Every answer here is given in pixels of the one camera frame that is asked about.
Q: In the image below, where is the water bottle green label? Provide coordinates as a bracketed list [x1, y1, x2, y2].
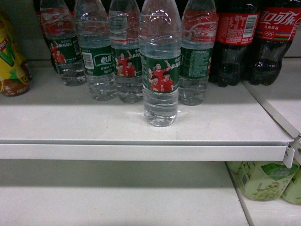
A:
[139, 0, 182, 127]

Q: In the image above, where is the right water bottle text label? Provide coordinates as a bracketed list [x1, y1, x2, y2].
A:
[179, 0, 218, 106]

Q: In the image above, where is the white metal water shelf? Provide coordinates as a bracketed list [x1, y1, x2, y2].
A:
[0, 62, 294, 161]

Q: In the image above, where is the water bottle red athletes label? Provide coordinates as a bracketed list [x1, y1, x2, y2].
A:
[109, 0, 143, 104]

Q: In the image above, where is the water bottle with barcode label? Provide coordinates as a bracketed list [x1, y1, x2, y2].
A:
[74, 0, 117, 101]

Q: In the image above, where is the far left water bottle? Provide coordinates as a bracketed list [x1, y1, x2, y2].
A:
[40, 0, 86, 86]

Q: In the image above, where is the white lower shelf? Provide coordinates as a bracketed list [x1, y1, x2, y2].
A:
[0, 160, 301, 226]

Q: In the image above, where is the cola bottle with barcode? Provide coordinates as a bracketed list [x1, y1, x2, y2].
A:
[209, 0, 261, 87]

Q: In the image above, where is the green grape juice bottle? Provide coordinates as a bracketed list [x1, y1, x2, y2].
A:
[237, 160, 300, 202]

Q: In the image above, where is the yellow lemon tea bottle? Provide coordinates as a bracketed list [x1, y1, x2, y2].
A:
[0, 10, 30, 97]

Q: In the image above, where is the cola bottle red logo label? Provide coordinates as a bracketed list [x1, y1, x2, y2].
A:
[246, 0, 301, 86]

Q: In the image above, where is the green juice bottle right edge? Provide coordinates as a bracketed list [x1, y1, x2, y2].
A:
[282, 168, 301, 205]

